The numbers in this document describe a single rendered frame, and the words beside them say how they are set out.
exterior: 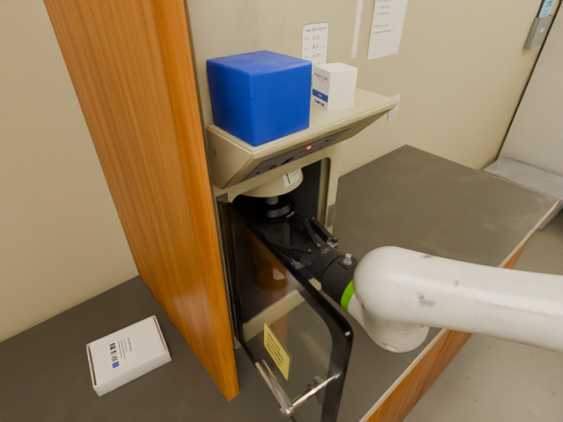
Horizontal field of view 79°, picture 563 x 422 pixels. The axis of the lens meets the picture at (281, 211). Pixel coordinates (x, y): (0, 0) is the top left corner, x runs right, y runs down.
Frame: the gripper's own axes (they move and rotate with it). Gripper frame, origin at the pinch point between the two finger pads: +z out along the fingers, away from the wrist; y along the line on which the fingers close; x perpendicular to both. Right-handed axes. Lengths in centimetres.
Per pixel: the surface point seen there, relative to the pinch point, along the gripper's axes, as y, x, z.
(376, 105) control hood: -8.7, -30.9, -17.5
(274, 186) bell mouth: 2.9, -13.5, -4.3
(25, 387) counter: 59, 26, 14
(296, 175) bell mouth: -3.5, -13.6, -4.0
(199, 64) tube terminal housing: 17.2, -39.3, -7.4
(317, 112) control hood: 1.2, -30.9, -13.6
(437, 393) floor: -73, 120, -34
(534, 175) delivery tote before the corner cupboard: -272, 88, 8
